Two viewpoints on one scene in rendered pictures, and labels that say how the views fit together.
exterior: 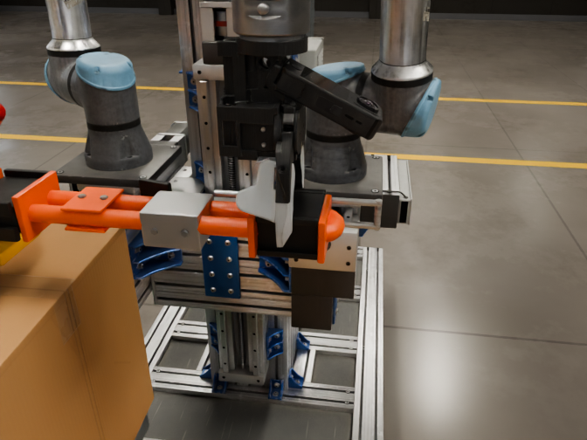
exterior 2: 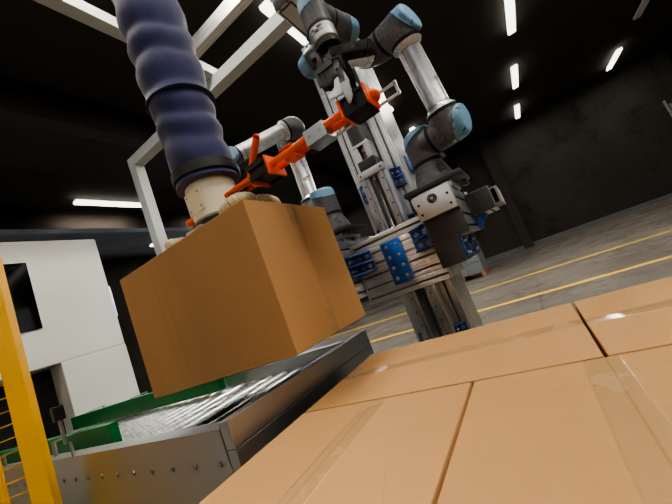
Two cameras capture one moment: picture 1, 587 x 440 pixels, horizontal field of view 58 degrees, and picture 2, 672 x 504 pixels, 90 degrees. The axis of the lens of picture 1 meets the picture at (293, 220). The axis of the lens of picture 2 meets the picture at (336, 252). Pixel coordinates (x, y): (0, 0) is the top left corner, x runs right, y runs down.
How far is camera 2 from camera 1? 0.79 m
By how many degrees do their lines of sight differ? 40
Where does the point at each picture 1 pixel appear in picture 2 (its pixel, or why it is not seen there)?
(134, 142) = (339, 218)
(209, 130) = (373, 201)
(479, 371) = not seen: outside the picture
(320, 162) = (423, 175)
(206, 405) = not seen: hidden behind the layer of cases
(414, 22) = (430, 82)
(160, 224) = (310, 132)
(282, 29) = (323, 31)
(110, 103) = (324, 202)
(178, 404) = not seen: hidden behind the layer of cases
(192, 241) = (322, 131)
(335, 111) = (352, 46)
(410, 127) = (455, 126)
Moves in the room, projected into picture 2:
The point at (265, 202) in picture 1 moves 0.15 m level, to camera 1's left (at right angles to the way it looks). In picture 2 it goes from (338, 89) to (290, 120)
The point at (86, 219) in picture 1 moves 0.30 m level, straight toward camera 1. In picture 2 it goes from (286, 150) to (265, 83)
